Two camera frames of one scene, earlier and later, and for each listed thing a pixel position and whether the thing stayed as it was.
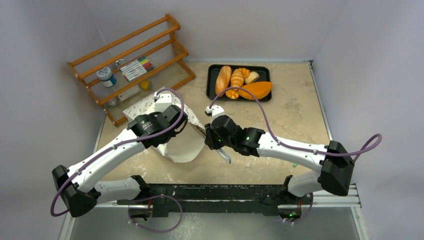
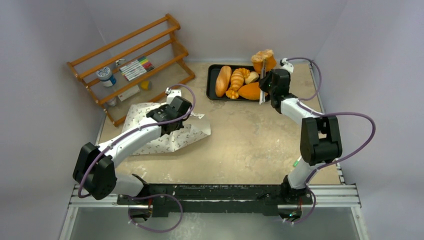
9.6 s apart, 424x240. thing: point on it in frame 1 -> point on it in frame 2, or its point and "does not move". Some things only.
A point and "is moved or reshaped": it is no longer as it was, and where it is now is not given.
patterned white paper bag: (183, 146) is moved or reshaped
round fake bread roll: (258, 89) does not move
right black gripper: (212, 139) -> (266, 84)
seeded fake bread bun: (252, 77) does not move
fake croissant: (237, 78) does not move
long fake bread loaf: (223, 79) does not move
